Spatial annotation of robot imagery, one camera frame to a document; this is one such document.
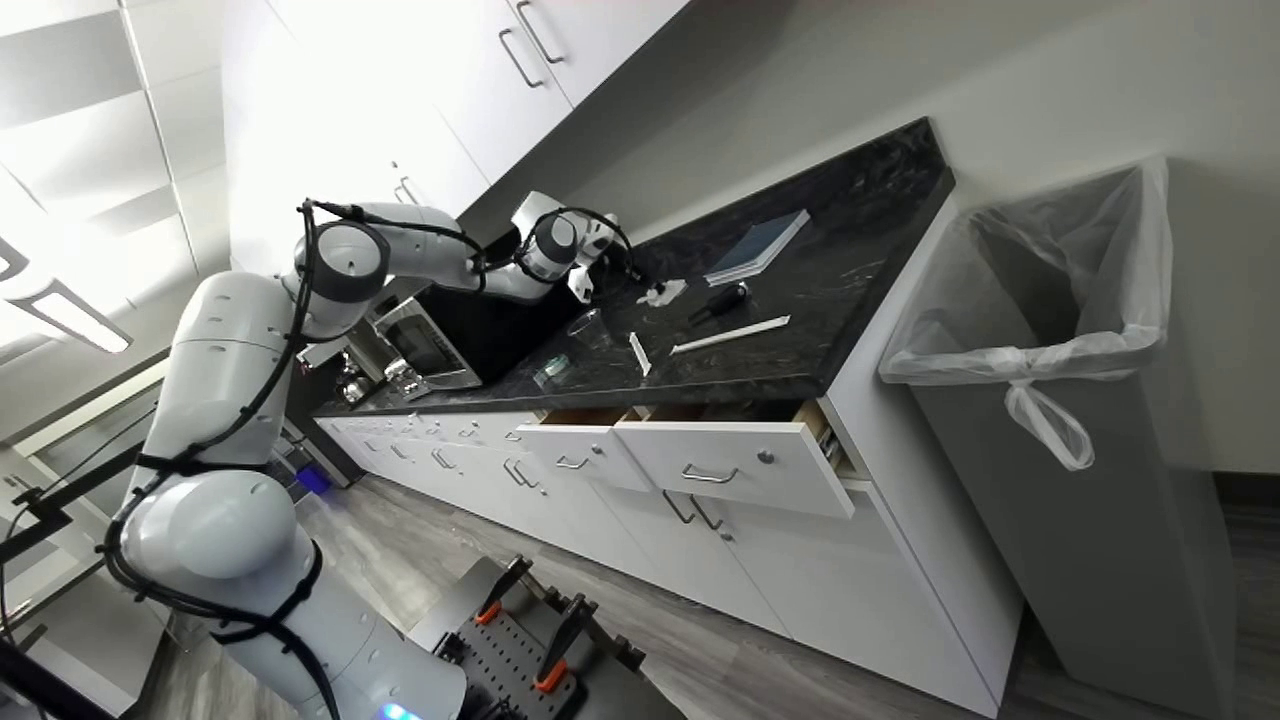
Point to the white lower cabinets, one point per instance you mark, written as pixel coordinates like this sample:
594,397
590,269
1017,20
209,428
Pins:
899,589

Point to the silver microwave oven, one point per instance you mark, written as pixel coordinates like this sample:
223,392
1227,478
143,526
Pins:
464,340

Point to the open white drawer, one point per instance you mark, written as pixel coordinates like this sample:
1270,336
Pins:
743,460
586,450

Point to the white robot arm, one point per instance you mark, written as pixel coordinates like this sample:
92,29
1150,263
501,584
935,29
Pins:
209,533

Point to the long white tube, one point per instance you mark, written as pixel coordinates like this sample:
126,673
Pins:
732,334

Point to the blue-grey book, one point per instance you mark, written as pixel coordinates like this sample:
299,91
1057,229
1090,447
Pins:
759,249

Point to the orange-handled clamp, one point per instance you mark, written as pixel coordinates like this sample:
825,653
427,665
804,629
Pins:
492,602
573,627

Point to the white paper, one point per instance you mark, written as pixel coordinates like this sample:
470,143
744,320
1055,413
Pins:
662,292

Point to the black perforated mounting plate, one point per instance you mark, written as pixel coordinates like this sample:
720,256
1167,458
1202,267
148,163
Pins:
501,660

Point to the orange-handled clamp upper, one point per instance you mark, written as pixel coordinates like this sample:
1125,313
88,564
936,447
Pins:
492,602

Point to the clear plastic bin liner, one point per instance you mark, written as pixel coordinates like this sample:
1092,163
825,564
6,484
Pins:
1045,291

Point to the orange-handled clamp lower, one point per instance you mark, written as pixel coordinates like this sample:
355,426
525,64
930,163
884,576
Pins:
573,627

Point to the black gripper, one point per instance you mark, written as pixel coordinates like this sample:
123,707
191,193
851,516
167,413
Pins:
612,273

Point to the white cabinets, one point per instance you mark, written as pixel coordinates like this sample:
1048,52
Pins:
899,589
403,99

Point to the short white tube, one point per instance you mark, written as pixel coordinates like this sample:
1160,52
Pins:
643,352

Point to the white upper cabinets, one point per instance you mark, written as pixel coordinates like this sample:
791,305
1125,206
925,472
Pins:
403,99

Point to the grey trash bin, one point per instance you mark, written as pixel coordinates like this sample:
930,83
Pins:
1123,564

